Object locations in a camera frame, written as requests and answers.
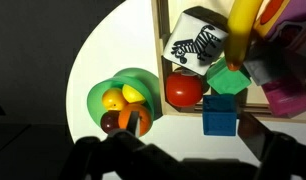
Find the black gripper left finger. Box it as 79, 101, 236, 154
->
126, 110, 141, 138

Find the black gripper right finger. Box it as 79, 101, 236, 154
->
237, 112, 277, 168

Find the blue block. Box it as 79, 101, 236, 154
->
202, 94, 238, 137

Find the magenta block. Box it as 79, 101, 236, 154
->
261, 74, 306, 118

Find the teal green block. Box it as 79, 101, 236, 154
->
206, 57, 253, 96

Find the wooden tray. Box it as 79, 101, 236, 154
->
151, 0, 306, 124

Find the white zebra print block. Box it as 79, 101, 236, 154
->
162, 5, 230, 76

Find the orange toy fruit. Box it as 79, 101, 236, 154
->
118, 103, 152, 137

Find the dark red toy plum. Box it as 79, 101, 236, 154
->
100, 110, 121, 135

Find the yellow toy lemon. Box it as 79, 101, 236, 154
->
121, 83, 147, 105

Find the yellow-orange toy fruit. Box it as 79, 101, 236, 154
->
101, 87, 129, 112

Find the translucent green bowl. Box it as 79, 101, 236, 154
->
86, 67, 162, 132

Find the red toy tomato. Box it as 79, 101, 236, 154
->
165, 68, 204, 108

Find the yellow toy banana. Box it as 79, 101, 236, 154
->
223, 0, 265, 72

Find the purple multicolour soft cube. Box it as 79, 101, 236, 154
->
252, 0, 306, 59

